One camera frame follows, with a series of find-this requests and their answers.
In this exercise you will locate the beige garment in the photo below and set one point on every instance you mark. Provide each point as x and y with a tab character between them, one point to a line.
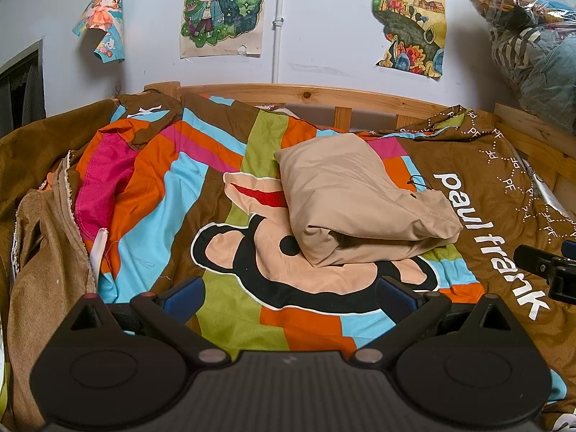
360	189

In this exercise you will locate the dark brown cloth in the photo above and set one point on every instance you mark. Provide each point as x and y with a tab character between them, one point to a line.
36	153

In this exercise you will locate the dark window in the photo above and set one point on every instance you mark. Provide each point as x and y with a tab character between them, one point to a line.
22	90

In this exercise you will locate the cartoon girl wall poster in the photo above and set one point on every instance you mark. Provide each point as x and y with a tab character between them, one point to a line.
101	18

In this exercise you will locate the white wall pipe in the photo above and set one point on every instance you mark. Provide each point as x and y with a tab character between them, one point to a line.
276	45

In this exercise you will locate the landscape wall poster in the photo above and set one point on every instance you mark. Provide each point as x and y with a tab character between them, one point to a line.
409	9

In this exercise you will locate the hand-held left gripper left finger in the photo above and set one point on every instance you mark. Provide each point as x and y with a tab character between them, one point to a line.
182	299

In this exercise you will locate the colourful printed blanket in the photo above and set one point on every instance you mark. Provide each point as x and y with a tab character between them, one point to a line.
315	324

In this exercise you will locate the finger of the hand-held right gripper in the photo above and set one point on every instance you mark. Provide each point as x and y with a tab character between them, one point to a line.
560	279

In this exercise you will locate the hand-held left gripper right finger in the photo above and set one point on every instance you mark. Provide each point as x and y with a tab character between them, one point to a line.
396	299

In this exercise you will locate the clear bag of clothes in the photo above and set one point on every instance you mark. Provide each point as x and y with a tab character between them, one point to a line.
531	45

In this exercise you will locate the wooden bed frame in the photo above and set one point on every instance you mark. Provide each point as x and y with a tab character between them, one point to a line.
315	95

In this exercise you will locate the tan woolly cloth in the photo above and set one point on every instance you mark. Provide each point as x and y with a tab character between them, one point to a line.
45	270

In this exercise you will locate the cartoon boy wall poster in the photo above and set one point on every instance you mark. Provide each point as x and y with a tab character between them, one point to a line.
220	9

